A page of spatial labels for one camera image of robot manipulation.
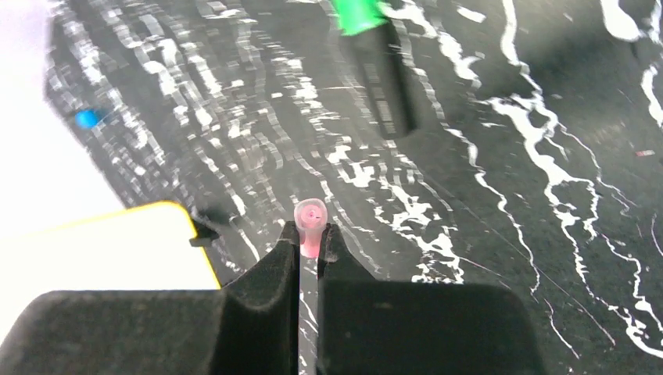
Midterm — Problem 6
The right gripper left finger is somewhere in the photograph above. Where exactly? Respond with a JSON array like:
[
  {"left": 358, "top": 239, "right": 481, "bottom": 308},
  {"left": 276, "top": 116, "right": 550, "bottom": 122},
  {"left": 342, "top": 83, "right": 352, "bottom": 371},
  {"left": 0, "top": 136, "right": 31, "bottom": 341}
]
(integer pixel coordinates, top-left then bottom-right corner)
[{"left": 1, "top": 221, "right": 300, "bottom": 374}]

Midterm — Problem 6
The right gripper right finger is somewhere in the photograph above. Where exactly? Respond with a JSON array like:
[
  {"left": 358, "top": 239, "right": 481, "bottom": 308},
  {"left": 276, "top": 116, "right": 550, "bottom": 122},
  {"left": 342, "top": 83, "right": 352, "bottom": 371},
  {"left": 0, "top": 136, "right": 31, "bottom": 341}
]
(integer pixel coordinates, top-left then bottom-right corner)
[{"left": 316, "top": 224, "right": 546, "bottom": 374}]

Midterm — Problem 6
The small pink pen cap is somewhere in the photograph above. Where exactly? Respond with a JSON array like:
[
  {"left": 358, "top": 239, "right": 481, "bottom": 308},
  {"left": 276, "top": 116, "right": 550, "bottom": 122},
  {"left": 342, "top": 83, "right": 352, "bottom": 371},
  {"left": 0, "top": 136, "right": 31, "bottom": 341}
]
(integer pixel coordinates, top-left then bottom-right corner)
[{"left": 294, "top": 198, "right": 328, "bottom": 259}]

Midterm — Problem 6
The black green highlighter pen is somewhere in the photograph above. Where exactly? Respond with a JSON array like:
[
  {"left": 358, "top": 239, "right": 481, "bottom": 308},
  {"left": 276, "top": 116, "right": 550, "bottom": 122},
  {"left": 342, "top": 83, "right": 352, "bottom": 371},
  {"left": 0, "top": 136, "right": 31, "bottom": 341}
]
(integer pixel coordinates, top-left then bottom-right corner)
[{"left": 341, "top": 13, "right": 417, "bottom": 140}]

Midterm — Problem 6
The green highlighter cap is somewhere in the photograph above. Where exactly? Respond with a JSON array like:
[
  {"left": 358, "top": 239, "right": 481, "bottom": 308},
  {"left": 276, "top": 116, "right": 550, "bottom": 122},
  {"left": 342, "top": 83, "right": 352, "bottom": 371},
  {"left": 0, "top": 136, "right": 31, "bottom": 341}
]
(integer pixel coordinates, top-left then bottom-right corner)
[{"left": 331, "top": 0, "right": 388, "bottom": 36}]

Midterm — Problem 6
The yellow framed whiteboard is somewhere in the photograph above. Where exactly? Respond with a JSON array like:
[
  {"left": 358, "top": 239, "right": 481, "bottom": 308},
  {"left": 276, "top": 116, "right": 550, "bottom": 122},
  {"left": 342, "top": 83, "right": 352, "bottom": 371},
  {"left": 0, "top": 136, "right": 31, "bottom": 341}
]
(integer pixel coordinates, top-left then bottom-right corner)
[{"left": 1, "top": 202, "right": 220, "bottom": 338}]

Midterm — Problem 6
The blue marker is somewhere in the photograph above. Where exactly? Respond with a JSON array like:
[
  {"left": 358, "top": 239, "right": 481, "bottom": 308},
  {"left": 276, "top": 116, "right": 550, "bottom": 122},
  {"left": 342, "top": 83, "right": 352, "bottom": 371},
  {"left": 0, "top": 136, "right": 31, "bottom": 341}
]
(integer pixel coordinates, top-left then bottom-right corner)
[{"left": 73, "top": 109, "right": 102, "bottom": 130}]

